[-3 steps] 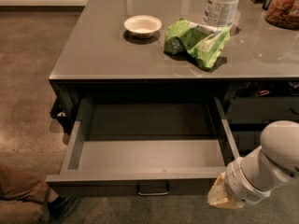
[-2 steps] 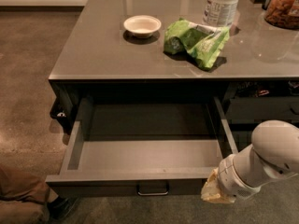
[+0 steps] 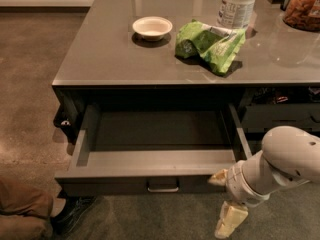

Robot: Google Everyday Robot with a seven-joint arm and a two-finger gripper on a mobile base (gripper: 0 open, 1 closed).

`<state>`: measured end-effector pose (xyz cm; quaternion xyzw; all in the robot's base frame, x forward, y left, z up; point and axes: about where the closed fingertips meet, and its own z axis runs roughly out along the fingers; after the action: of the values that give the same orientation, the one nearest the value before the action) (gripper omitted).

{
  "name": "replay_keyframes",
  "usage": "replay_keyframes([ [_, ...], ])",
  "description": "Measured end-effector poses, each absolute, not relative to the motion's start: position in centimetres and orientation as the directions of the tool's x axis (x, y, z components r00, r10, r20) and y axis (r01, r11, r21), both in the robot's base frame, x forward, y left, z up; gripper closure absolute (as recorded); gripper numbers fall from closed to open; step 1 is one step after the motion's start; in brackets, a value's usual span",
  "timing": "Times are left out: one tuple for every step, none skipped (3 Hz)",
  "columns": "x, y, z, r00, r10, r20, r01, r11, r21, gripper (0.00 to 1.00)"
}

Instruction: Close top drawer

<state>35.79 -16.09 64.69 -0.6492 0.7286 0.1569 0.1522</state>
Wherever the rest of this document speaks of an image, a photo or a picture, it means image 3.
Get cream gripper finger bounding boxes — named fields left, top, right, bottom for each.
left=208, top=169, right=228, bottom=186
left=215, top=201, right=248, bottom=239

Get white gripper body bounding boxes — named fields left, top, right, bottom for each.
left=226, top=160, right=270, bottom=208

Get grey top drawer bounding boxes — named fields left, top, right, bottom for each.
left=55, top=105, right=251, bottom=196

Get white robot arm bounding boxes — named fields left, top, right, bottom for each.
left=208, top=126, right=320, bottom=239

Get dark right-side drawers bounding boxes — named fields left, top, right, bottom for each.
left=238, top=87, right=320, bottom=153

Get green chip bag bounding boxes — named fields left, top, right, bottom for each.
left=175, top=20, right=246, bottom=76

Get grey counter cabinet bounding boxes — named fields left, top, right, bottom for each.
left=52, top=0, right=320, bottom=137

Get black shoe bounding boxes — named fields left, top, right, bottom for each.
left=51, top=197, right=96, bottom=235

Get white paper bowl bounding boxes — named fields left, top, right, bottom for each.
left=132, top=16, right=173, bottom=41

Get white plastic tub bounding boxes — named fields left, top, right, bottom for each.
left=217, top=0, right=255, bottom=29

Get clear jar of snacks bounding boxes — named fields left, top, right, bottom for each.
left=283, top=0, right=320, bottom=32

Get brown trouser leg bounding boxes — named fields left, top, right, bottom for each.
left=0, top=177, right=53, bottom=240

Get metal drawer handle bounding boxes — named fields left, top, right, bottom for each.
left=147, top=179, right=179, bottom=193

